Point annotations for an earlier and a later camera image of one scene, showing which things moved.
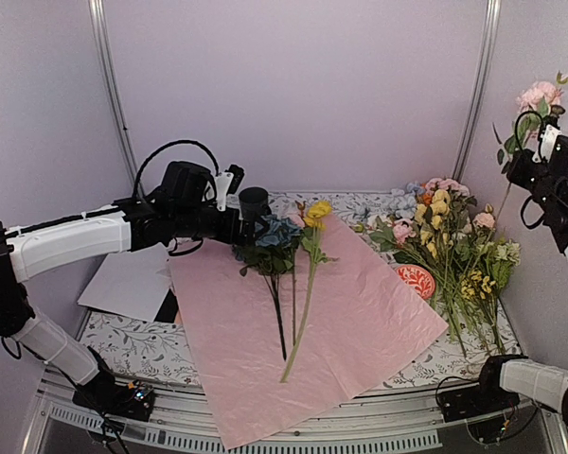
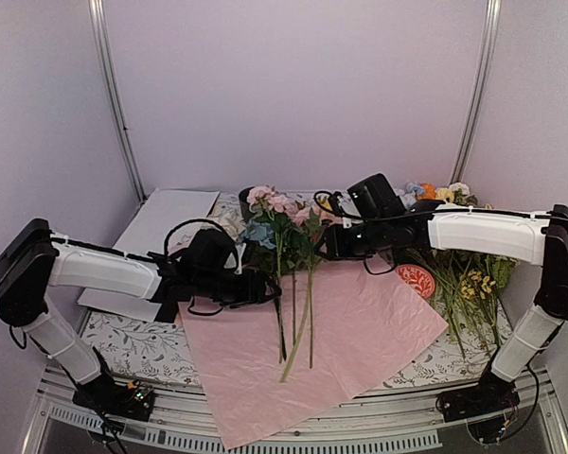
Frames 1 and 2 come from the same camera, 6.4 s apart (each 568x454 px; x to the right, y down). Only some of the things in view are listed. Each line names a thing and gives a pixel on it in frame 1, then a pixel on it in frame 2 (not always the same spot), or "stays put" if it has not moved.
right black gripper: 515,173 -> 337,248
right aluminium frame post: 490,23 stays put
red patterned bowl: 418,277 stays put
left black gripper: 229,234 -> 255,291
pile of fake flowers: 436,225 stays put
